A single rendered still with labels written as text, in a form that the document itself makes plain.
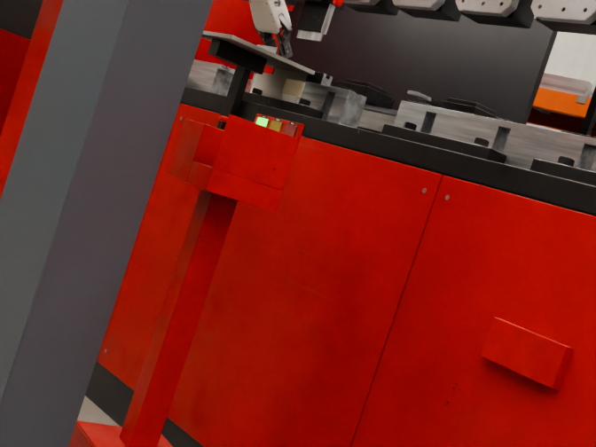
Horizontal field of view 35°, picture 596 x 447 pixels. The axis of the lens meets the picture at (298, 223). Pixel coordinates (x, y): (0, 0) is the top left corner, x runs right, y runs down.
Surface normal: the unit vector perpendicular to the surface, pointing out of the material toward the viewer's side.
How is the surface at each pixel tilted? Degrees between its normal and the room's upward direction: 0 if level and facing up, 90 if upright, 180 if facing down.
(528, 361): 90
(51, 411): 90
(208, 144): 90
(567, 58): 90
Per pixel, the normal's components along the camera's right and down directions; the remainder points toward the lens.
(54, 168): -0.60, -0.16
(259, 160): 0.48, 0.20
